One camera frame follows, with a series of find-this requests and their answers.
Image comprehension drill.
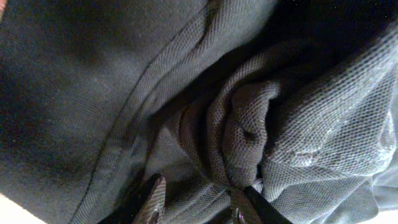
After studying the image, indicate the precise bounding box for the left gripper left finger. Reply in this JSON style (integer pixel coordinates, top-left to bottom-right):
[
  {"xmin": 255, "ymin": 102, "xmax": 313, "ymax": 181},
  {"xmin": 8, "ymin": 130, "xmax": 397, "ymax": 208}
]
[{"xmin": 99, "ymin": 174, "xmax": 166, "ymax": 224}]

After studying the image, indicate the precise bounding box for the black t-shirt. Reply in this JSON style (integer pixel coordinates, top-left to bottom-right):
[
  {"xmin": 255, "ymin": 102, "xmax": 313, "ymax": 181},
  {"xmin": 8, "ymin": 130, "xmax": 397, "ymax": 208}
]
[{"xmin": 1, "ymin": 0, "xmax": 397, "ymax": 223}]

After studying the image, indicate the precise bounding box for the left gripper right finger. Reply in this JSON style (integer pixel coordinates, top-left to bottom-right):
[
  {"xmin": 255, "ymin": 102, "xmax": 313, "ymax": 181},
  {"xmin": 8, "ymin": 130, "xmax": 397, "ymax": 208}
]
[{"xmin": 231, "ymin": 186, "xmax": 292, "ymax": 224}]

